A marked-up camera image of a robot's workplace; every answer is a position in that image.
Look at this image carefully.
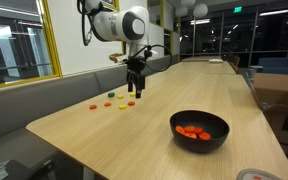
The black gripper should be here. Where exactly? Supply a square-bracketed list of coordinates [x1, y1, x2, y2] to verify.
[126, 55, 149, 100]

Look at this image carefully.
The large orange ring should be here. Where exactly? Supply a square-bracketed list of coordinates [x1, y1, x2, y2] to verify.
[193, 126, 205, 135]
[174, 125, 187, 136]

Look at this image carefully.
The black bowl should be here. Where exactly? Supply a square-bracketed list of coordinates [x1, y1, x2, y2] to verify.
[169, 109, 231, 154]

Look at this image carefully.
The light wooden table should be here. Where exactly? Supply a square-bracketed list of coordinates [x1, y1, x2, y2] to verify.
[157, 60, 237, 76]
[180, 55, 223, 63]

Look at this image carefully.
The white round pendant lamp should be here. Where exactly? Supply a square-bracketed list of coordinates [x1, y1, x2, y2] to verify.
[192, 3, 208, 19]
[174, 5, 188, 18]
[179, 0, 196, 7]

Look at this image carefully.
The brown wooden chair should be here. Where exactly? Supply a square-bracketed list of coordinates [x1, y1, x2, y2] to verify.
[228, 54, 241, 73]

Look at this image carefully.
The gray upholstered bench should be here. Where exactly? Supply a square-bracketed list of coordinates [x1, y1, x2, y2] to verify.
[0, 54, 180, 180]

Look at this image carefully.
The yellow framed glass window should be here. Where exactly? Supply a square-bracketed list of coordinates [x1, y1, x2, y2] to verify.
[0, 0, 63, 93]

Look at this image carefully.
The open brown cardboard box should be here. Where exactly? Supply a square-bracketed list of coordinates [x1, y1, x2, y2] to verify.
[250, 72, 288, 168]

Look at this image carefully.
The blue sofa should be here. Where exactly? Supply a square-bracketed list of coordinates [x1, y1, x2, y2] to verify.
[257, 56, 288, 80]

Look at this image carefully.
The black equipment case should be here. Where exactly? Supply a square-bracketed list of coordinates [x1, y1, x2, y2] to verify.
[0, 159, 57, 180]

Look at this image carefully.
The long ceiling light strip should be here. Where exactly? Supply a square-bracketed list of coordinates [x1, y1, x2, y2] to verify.
[258, 8, 288, 17]

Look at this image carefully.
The black looping gripper cable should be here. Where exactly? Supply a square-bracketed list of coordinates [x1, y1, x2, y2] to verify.
[130, 43, 174, 73]

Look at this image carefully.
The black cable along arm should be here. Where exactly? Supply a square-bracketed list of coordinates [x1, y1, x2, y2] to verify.
[76, 0, 97, 47]

